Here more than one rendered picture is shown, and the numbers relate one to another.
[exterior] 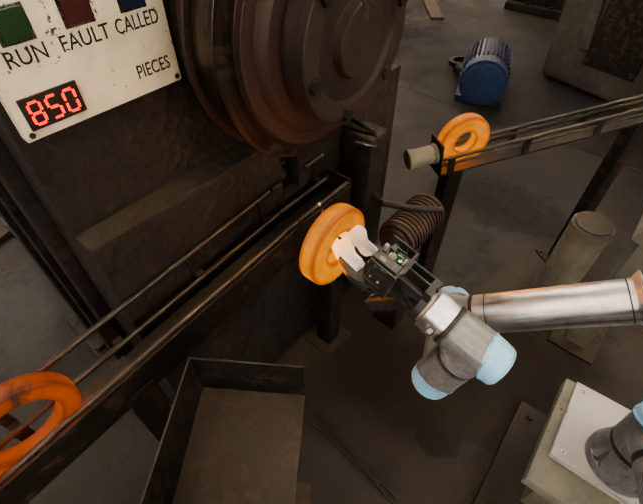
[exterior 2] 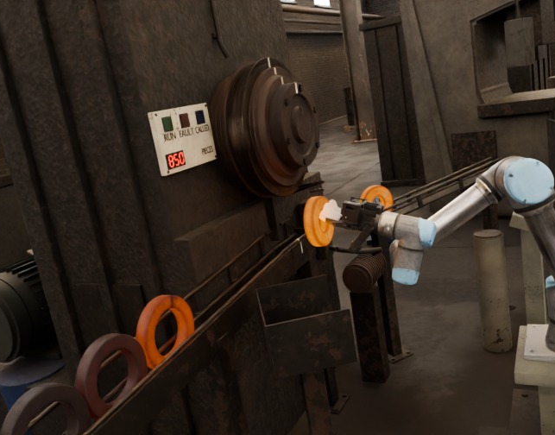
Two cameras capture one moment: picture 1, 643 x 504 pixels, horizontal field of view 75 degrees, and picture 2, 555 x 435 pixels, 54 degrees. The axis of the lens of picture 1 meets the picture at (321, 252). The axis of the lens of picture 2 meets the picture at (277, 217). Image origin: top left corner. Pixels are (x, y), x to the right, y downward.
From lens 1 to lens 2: 114 cm
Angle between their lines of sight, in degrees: 35
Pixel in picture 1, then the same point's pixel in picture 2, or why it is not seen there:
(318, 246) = (312, 211)
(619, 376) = not seen: outside the picture
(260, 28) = (261, 118)
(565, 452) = (532, 349)
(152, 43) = (206, 139)
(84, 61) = (186, 142)
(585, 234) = (484, 239)
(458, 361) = (408, 236)
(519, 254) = (468, 313)
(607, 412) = not seen: hidden behind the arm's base
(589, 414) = (542, 333)
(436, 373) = (402, 256)
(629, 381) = not seen: outside the picture
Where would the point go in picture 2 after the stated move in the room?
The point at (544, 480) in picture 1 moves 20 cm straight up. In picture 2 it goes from (527, 369) to (523, 308)
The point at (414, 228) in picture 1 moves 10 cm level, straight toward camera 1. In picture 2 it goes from (366, 263) to (368, 272)
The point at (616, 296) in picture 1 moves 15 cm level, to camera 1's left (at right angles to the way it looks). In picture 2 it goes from (471, 191) to (425, 200)
